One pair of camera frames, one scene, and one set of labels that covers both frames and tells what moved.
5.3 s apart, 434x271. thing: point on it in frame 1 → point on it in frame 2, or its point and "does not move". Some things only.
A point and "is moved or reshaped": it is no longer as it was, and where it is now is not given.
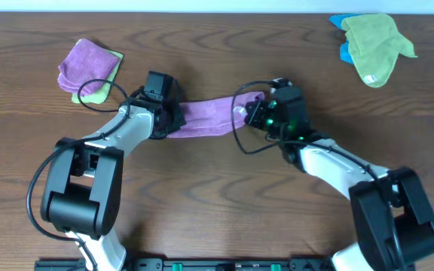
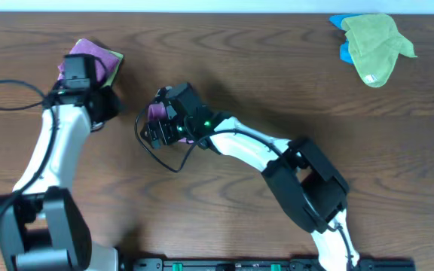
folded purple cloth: [87, 68] does not move
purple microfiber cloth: [215, 116] is moved or reshaped
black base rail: [193, 265] does not move
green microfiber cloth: [374, 44] does not move
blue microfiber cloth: [345, 54] does not move
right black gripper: [253, 117] → [150, 126]
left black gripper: [177, 119] → [108, 96]
